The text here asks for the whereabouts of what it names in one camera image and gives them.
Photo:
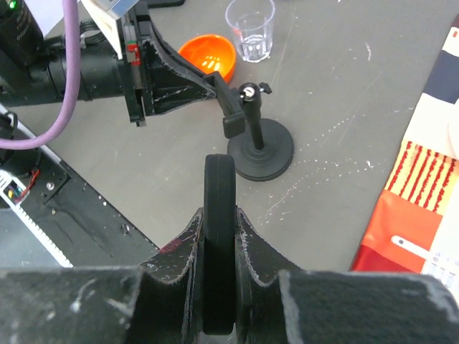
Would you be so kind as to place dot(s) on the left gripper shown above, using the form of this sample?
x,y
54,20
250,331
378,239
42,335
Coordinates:
x,y
155,79

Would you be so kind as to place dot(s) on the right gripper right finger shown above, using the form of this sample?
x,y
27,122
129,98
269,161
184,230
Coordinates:
x,y
278,302

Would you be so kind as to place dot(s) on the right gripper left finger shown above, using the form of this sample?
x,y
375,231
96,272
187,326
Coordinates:
x,y
154,302

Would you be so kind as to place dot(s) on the black phone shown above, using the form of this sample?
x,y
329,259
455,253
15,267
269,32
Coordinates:
x,y
219,305

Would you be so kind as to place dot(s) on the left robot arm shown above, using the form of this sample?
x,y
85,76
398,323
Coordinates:
x,y
33,68

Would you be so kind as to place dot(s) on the orange bowl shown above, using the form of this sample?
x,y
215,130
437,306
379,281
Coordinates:
x,y
211,53

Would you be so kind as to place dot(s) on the clear plastic cup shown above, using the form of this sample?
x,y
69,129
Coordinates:
x,y
251,24

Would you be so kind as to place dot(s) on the patterned cloth mat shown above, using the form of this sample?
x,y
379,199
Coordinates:
x,y
420,199

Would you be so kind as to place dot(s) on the white paper plate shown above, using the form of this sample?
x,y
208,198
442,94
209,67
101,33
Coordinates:
x,y
453,134

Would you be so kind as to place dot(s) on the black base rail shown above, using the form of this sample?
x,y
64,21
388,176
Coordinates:
x,y
52,217

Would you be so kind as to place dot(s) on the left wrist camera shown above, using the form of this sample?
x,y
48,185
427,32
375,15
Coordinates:
x,y
106,13

